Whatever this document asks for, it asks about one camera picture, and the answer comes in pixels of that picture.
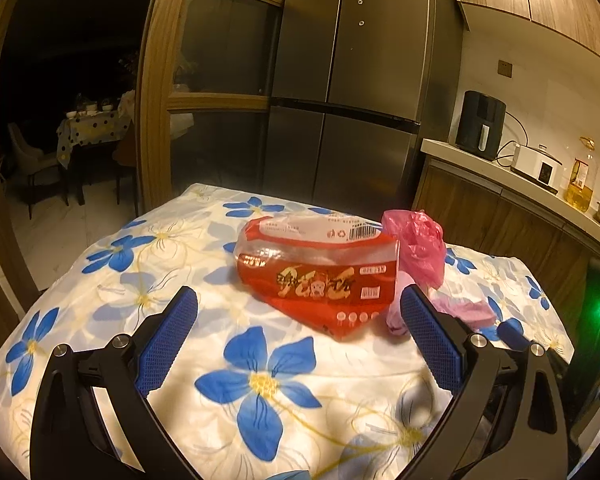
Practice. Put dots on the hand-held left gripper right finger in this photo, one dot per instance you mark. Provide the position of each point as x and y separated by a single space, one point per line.
430 340

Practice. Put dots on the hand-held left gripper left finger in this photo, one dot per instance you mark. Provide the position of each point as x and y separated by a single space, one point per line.
167 340

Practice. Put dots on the red clear printed packaging bag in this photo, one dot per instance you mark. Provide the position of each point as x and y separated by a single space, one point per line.
320 280

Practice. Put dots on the light purple plastic bag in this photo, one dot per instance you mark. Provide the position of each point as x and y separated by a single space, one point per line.
460 310

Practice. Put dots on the pink plastic bag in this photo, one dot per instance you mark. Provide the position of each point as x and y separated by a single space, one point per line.
420 245

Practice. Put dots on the blue floral white blanket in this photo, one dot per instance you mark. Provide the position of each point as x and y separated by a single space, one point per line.
280 385

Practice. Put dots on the wooden kitchen base cabinet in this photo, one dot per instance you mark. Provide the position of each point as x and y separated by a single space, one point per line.
460 195

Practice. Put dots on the cooking oil bottle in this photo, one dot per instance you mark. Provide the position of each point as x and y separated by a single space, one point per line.
580 180

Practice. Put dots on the white electric cooker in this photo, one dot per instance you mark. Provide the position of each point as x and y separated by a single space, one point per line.
535 165

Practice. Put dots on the black air fryer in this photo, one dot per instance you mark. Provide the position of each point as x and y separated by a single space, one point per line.
480 125

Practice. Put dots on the grey dining chair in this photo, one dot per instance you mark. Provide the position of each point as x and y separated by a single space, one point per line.
35 160

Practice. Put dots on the polka dot covered dining table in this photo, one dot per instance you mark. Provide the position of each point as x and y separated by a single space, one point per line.
90 125

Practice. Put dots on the grey steel refrigerator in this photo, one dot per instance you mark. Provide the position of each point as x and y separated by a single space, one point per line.
350 60

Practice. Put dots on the wooden framed glass door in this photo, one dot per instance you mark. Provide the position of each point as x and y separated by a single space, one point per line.
215 35

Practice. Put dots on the wooden door frame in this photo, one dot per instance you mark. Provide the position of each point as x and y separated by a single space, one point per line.
0 185

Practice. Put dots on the brown wall outlet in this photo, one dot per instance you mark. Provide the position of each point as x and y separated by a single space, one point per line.
504 68

